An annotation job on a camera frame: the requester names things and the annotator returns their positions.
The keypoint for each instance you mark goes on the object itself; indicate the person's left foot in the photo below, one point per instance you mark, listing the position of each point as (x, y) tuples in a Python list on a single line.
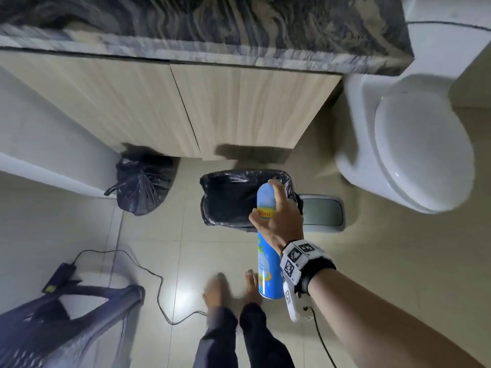
[(216, 293)]

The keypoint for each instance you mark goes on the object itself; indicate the person's right hand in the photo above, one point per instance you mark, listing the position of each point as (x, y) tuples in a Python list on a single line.
[(285, 226)]

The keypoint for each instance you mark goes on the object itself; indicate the person's right foot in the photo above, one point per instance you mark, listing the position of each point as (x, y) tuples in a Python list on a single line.
[(253, 287)]

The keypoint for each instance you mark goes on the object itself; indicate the person's foot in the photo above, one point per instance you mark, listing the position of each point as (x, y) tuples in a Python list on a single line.
[(253, 287), (216, 293)]

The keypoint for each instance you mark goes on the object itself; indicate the person's leg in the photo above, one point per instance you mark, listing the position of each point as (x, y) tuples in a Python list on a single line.
[(264, 337), (216, 341)]

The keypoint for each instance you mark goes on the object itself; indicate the white toilet seat lid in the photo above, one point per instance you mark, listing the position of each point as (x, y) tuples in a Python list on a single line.
[(422, 149)]

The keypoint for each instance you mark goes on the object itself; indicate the person's right leg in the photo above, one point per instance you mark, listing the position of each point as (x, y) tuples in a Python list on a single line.
[(264, 337)]

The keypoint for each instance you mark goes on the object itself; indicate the white wrist camera with markers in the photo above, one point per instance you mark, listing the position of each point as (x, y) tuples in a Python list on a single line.
[(295, 260)]

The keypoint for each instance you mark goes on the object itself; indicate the person's left leg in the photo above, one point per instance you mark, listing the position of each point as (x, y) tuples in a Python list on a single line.
[(216, 341)]

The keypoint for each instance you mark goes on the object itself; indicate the white toilet bowl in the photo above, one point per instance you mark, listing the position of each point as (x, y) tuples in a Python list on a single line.
[(358, 149)]

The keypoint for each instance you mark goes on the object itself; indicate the person's right forearm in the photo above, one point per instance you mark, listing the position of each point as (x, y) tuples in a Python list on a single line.
[(383, 325)]

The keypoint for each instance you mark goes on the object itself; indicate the waste bin with black liner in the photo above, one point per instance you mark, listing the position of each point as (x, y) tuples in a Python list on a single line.
[(230, 199)]

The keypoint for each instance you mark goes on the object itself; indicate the black power adapter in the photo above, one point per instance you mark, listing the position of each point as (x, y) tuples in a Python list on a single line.
[(58, 277)]

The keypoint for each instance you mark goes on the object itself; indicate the grey marble countertop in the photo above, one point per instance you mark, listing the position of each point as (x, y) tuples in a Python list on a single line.
[(199, 26)]

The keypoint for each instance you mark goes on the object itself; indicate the blue aerosol spray can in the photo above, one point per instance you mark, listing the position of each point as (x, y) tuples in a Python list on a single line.
[(269, 270)]

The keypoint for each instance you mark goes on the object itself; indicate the white toilet cistern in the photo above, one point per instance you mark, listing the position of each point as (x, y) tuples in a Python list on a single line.
[(441, 49)]

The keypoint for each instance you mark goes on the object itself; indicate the light wood cabinet door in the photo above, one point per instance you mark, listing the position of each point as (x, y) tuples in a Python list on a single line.
[(253, 111), (99, 99)]

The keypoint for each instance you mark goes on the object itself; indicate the grey swing bin lid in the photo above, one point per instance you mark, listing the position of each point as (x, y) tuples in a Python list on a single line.
[(324, 212)]

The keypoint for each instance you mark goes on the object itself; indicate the tied black garbage bag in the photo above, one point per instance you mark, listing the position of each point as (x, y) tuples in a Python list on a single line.
[(142, 183)]

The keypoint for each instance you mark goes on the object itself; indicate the dark plastic chair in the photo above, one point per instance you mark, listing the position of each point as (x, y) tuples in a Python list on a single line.
[(57, 333)]

